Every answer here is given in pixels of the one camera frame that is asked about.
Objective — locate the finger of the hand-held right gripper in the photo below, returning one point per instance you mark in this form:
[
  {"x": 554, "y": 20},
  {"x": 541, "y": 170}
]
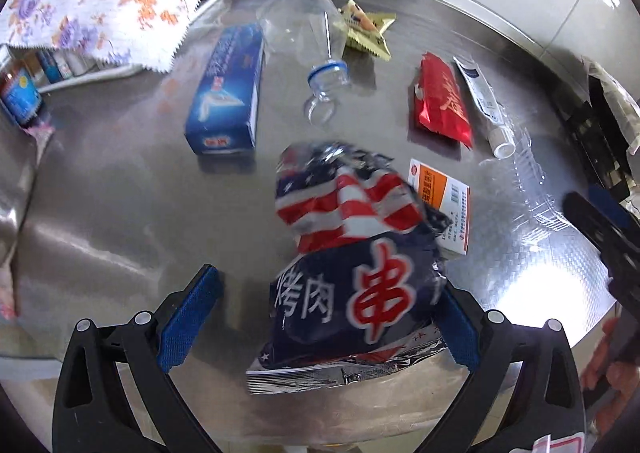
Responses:
[
  {"x": 587, "y": 223},
  {"x": 612, "y": 208}
]

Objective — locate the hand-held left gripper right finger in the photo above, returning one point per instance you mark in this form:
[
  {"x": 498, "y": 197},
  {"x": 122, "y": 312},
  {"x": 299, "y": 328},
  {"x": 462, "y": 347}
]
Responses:
[{"x": 462, "y": 328}]

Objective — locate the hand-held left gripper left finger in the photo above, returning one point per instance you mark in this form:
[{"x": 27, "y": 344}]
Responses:
[{"x": 192, "y": 313}]

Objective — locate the white orange medicine box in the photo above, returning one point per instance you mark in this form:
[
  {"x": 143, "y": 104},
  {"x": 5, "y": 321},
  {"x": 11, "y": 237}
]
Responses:
[{"x": 450, "y": 203}]

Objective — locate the flag print snack bag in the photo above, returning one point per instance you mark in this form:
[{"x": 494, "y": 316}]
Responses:
[{"x": 350, "y": 258}]

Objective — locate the yellow snack wrapper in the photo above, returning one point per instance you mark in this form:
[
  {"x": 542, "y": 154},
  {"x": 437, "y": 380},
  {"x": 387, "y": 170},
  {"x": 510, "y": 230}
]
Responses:
[{"x": 367, "y": 35}]

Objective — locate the clear plastic blister tray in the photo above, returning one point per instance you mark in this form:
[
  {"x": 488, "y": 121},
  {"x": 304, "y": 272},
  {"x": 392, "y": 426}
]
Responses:
[{"x": 530, "y": 183}]

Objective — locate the white ointment tube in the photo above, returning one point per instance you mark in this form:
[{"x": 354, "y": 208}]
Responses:
[{"x": 482, "y": 93}]

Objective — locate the red foil packet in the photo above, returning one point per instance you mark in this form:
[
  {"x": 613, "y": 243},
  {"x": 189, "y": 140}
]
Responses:
[{"x": 442, "y": 98}]

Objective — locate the blue toothpaste box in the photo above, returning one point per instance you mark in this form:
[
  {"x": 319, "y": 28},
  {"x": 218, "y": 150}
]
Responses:
[{"x": 225, "y": 98}]

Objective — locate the blue label bottle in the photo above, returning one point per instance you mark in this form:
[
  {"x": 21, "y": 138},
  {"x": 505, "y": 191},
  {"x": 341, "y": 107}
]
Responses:
[{"x": 20, "y": 93}]

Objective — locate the row of small bottles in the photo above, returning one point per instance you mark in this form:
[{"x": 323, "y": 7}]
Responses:
[{"x": 65, "y": 64}]

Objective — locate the clear plastic bottle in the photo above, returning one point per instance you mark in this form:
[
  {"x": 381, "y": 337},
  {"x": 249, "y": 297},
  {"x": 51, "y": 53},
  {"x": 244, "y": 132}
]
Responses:
[{"x": 300, "y": 28}]

